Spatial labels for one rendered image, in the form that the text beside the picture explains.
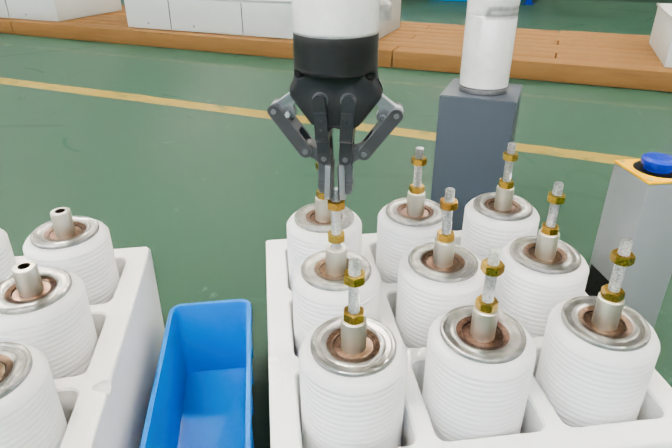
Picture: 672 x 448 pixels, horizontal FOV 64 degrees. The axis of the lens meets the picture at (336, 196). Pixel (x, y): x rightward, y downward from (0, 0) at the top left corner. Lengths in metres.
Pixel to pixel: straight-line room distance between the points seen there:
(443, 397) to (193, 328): 0.40
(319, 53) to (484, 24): 0.61
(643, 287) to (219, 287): 0.67
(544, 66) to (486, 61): 1.45
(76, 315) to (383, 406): 0.32
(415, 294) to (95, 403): 0.33
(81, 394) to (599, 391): 0.48
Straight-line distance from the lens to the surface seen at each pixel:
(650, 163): 0.75
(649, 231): 0.77
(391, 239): 0.68
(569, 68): 2.49
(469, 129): 1.06
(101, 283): 0.72
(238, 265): 1.06
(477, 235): 0.72
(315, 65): 0.46
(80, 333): 0.63
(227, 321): 0.79
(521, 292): 0.63
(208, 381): 0.83
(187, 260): 1.10
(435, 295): 0.58
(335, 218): 0.55
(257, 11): 2.92
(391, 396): 0.49
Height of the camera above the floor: 0.58
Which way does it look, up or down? 26 degrees down
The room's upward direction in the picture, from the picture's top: straight up
